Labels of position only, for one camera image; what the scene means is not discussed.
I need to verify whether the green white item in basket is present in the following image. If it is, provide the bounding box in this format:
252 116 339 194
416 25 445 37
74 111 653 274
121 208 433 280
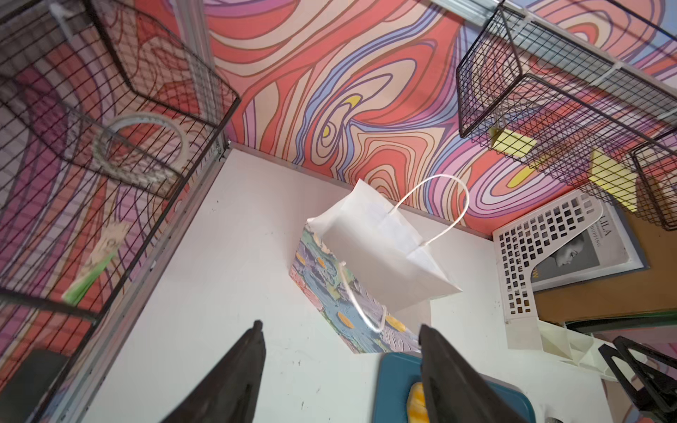
62 222 130 306

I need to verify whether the black wire basket back wall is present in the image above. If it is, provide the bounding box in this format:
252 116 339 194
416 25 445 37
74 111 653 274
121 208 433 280
456 3 676 231

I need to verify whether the small yellow sticky note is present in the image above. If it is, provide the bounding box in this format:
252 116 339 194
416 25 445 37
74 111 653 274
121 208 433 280
489 127 538 159

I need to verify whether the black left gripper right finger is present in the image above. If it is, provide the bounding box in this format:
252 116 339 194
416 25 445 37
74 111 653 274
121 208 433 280
419 324 524 423

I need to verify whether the floral paper gift bag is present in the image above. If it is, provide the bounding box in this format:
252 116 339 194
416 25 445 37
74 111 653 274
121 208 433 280
289 181 461 354

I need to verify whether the teal plastic tray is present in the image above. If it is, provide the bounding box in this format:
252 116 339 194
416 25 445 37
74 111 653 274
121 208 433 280
372 352 537 422

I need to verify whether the large yellow sticky note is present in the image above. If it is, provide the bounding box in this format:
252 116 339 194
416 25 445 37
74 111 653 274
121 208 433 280
588 149 638 213

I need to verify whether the striped twisted bread roll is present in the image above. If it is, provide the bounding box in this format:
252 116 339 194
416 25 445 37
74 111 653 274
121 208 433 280
407 382 430 423

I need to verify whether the black wire basket side wall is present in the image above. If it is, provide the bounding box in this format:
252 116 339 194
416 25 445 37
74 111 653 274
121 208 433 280
1 1 241 345

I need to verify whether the white perforated file organizer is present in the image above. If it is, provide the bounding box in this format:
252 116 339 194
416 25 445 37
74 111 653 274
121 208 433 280
493 190 608 375

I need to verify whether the grey portrait book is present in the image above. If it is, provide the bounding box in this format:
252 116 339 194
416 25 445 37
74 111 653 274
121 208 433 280
531 203 650 292

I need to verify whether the white tape roll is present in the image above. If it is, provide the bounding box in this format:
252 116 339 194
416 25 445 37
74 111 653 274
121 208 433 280
90 112 190 187

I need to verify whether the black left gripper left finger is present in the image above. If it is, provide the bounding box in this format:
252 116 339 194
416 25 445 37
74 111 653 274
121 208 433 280
163 320 266 423

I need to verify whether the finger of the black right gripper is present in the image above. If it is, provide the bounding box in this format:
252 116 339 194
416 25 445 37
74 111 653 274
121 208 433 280
613 337 676 394
599 344 668 418

